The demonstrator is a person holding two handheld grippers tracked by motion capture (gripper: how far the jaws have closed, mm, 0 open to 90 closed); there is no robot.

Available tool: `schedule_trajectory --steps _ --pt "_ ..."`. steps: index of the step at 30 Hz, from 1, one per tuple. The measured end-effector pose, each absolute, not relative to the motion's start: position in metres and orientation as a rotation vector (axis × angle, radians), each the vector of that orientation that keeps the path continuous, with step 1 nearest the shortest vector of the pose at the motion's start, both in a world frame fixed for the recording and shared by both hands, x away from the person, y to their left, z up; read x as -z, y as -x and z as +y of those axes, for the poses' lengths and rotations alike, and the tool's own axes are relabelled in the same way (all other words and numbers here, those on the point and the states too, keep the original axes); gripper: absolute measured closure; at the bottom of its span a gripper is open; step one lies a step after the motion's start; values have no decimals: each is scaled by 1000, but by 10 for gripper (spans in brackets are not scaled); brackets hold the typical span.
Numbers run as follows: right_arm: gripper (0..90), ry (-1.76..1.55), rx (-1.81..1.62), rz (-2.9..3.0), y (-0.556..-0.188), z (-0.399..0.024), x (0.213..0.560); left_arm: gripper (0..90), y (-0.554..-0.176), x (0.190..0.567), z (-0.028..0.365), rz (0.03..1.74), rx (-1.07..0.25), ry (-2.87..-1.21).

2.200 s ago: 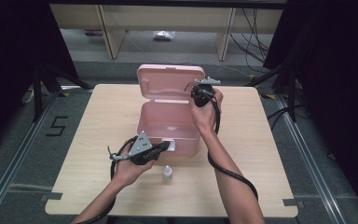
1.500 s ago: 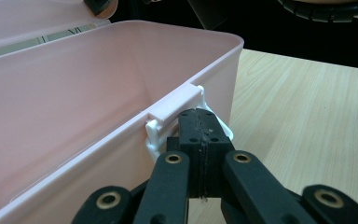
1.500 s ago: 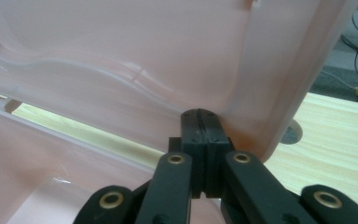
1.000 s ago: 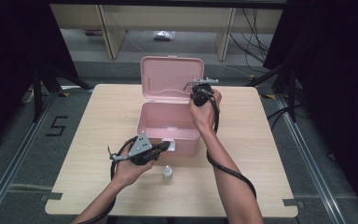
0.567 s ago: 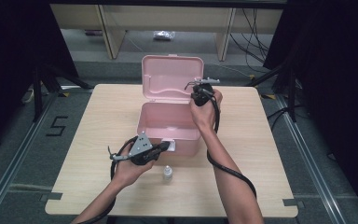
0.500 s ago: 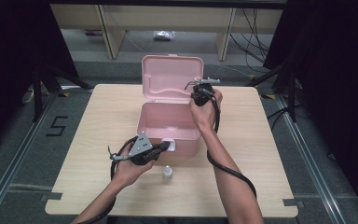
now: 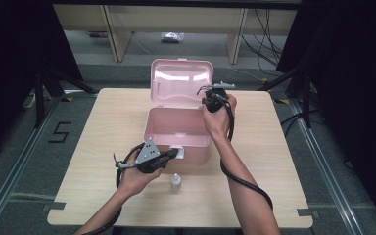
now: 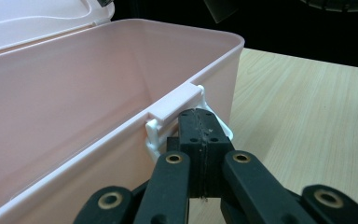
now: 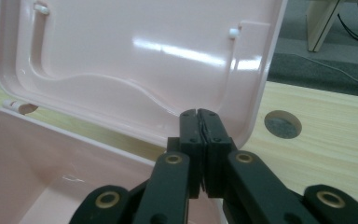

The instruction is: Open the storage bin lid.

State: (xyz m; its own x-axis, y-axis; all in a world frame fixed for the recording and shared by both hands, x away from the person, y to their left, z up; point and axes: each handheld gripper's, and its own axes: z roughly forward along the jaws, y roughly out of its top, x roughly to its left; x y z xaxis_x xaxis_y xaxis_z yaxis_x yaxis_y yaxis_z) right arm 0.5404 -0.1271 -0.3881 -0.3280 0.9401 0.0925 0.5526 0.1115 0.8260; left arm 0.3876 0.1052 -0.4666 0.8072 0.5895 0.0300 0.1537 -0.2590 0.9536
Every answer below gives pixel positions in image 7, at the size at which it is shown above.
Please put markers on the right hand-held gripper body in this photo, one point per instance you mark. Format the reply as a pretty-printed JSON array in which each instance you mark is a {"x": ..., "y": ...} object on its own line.
[{"x": 213, "y": 99}]

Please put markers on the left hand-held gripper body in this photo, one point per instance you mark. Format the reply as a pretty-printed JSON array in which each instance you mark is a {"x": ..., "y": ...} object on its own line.
[{"x": 148, "y": 153}]

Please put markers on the pink plastic storage box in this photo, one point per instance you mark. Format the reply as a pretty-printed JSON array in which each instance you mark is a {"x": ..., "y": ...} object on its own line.
[{"x": 176, "y": 127}]

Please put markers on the person's right hand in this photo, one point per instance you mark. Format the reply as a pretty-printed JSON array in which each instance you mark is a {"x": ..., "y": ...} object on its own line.
[{"x": 218, "y": 122}]

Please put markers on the person's left hand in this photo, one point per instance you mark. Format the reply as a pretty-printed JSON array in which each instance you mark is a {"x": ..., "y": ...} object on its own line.
[{"x": 133, "y": 182}]

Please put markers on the small white bottle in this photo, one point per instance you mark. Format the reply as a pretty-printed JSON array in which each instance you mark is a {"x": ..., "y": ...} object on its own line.
[{"x": 176, "y": 183}]

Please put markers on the yellow black floor tape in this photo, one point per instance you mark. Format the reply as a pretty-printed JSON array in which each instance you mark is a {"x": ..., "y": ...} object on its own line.
[
  {"x": 281, "y": 101},
  {"x": 67, "y": 99}
]

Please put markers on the clear plastic bag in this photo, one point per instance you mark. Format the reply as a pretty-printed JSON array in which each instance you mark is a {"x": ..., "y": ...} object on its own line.
[{"x": 172, "y": 37}]

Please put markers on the black metal stand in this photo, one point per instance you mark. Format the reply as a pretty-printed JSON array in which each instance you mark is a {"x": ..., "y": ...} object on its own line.
[
  {"x": 39, "y": 98},
  {"x": 306, "y": 98}
]

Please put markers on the black curtain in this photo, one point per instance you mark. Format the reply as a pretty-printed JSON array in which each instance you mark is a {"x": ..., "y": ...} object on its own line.
[
  {"x": 6, "y": 65},
  {"x": 355, "y": 81}
]

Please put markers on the aluminium floor rail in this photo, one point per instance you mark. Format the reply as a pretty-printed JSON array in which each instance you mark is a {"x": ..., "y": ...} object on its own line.
[
  {"x": 331, "y": 176},
  {"x": 13, "y": 176}
]

